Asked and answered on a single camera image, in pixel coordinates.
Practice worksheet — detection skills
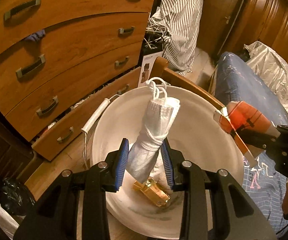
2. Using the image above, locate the white face mask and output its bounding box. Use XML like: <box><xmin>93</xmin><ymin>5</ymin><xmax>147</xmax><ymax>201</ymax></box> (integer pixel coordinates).
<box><xmin>127</xmin><ymin>78</ymin><xmax>181</xmax><ymax>182</ymax></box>

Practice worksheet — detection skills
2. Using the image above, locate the white plastic sheet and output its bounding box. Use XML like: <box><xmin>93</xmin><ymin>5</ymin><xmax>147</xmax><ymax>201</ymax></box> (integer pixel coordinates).
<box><xmin>244</xmin><ymin>41</ymin><xmax>288</xmax><ymax>114</ymax></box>

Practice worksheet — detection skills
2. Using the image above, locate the striped cloth cover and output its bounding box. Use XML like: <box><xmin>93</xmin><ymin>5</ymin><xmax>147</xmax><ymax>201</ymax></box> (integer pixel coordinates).
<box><xmin>151</xmin><ymin>0</ymin><xmax>207</xmax><ymax>76</ymax></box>

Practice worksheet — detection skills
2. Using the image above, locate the tangle of white cables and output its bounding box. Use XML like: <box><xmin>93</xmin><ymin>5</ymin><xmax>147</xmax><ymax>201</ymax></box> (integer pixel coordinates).
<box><xmin>144</xmin><ymin>17</ymin><xmax>172</xmax><ymax>48</ymax></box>

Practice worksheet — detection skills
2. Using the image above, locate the blue cloth in drawer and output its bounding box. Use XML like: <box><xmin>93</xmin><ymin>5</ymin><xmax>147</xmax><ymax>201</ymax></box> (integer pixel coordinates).
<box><xmin>25</xmin><ymin>29</ymin><xmax>46</xmax><ymax>43</ymax></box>

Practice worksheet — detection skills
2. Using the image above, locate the dark wooden door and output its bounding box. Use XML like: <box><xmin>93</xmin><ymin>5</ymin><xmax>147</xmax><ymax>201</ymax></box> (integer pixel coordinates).
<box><xmin>201</xmin><ymin>0</ymin><xmax>249</xmax><ymax>56</ymax></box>

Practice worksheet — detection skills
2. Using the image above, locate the wooden chest of drawers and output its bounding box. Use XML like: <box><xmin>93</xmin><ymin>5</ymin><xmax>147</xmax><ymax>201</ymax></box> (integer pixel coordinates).
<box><xmin>0</xmin><ymin>0</ymin><xmax>158</xmax><ymax>162</ymax></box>

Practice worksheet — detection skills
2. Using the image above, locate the wooden bed frame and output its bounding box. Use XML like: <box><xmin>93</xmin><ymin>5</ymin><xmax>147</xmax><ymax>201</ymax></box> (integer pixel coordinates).
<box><xmin>153</xmin><ymin>57</ymin><xmax>226</xmax><ymax>110</ymax></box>

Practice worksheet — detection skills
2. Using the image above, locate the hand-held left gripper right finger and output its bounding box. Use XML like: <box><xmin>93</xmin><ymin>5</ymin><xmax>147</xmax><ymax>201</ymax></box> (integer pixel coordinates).
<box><xmin>160</xmin><ymin>139</ymin><xmax>277</xmax><ymax>240</ymax></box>

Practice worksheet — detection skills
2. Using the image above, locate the white cable with switch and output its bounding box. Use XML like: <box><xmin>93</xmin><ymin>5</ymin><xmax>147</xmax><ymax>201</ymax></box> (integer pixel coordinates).
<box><xmin>81</xmin><ymin>95</ymin><xmax>121</xmax><ymax>167</ymax></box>

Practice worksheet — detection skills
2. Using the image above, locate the red cardboard box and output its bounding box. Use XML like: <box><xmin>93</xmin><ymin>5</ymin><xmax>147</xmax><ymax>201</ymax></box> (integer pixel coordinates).
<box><xmin>213</xmin><ymin>101</ymin><xmax>276</xmax><ymax>167</ymax></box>

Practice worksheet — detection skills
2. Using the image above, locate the gold foil wrapper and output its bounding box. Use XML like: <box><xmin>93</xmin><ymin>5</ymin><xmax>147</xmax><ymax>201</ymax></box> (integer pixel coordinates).
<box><xmin>132</xmin><ymin>178</ymin><xmax>171</xmax><ymax>208</ymax></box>

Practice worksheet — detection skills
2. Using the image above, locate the black plastic bag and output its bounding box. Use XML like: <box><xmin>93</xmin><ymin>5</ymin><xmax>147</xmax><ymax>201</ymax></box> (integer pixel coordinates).
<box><xmin>0</xmin><ymin>177</ymin><xmax>36</xmax><ymax>215</ymax></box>

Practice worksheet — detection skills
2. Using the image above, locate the white plastic basin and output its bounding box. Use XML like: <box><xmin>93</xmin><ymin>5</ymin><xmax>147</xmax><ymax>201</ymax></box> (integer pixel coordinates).
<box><xmin>92</xmin><ymin>85</ymin><xmax>244</xmax><ymax>239</ymax></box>

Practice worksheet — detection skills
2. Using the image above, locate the large wooden wardrobe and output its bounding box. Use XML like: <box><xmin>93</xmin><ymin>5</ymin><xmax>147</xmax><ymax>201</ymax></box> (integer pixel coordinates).
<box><xmin>219</xmin><ymin>0</ymin><xmax>288</xmax><ymax>93</ymax></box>

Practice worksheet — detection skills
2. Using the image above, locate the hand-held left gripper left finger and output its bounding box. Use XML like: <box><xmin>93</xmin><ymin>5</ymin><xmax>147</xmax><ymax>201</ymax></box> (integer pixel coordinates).
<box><xmin>13</xmin><ymin>138</ymin><xmax>130</xmax><ymax>240</ymax></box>

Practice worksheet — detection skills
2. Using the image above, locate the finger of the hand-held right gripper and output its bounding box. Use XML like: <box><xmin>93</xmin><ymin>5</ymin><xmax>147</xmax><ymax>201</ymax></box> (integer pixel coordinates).
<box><xmin>238</xmin><ymin>129</ymin><xmax>279</xmax><ymax>153</ymax></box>

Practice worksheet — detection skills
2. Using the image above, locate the blue star bedsheet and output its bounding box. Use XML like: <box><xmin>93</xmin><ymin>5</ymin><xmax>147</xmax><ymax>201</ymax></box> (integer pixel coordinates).
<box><xmin>215</xmin><ymin>52</ymin><xmax>288</xmax><ymax>236</ymax></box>

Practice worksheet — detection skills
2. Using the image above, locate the white printed cardboard box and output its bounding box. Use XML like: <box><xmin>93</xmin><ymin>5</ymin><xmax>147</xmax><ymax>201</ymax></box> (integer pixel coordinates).
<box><xmin>138</xmin><ymin>45</ymin><xmax>163</xmax><ymax>88</ymax></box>

